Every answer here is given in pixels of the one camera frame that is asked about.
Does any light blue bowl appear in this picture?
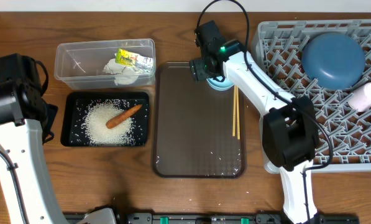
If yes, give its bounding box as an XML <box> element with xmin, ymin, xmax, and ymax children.
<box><xmin>207</xmin><ymin>77</ymin><xmax>234</xmax><ymax>91</ymax></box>

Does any yellow green snack wrapper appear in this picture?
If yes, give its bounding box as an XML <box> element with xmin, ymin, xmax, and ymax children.
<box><xmin>115</xmin><ymin>49</ymin><xmax>154</xmax><ymax>72</ymax></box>

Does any white napkin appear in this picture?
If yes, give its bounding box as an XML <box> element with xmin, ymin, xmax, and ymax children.
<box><xmin>103</xmin><ymin>58</ymin><xmax>140</xmax><ymax>85</ymax></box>

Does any orange carrot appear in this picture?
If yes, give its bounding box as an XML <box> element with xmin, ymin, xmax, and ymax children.
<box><xmin>106</xmin><ymin>105</ymin><xmax>142</xmax><ymax>129</ymax></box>

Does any dark blue plate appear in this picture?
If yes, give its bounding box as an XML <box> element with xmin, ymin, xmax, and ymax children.
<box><xmin>301</xmin><ymin>33</ymin><xmax>365</xmax><ymax>90</ymax></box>

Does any white cup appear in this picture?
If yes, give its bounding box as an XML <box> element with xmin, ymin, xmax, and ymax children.
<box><xmin>348</xmin><ymin>82</ymin><xmax>371</xmax><ymax>112</ymax></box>

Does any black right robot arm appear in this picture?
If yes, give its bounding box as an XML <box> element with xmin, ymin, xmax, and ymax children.
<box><xmin>190</xmin><ymin>37</ymin><xmax>319</xmax><ymax>223</ymax></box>

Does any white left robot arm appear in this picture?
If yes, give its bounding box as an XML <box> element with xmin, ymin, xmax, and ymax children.
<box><xmin>0</xmin><ymin>79</ymin><xmax>116</xmax><ymax>223</ymax></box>

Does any black food waste tray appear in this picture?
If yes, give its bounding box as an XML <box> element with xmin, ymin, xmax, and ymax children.
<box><xmin>61</xmin><ymin>91</ymin><xmax>150</xmax><ymax>147</ymax></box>

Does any grey dishwasher rack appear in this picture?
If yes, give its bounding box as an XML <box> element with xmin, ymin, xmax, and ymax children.
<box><xmin>251</xmin><ymin>19</ymin><xmax>371</xmax><ymax>172</ymax></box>

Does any clear plastic bin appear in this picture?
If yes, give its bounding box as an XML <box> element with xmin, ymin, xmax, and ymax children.
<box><xmin>55</xmin><ymin>39</ymin><xmax>156</xmax><ymax>90</ymax></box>

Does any brown serving tray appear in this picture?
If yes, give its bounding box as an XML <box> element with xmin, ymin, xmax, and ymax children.
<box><xmin>152</xmin><ymin>62</ymin><xmax>246</xmax><ymax>179</ymax></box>

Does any pile of white rice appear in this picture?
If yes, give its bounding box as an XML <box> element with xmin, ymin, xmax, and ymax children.
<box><xmin>81</xmin><ymin>99</ymin><xmax>135</xmax><ymax>146</ymax></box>

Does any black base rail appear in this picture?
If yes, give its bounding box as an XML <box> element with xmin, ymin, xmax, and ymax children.
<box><xmin>63</xmin><ymin>205</ymin><xmax>360</xmax><ymax>224</ymax></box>

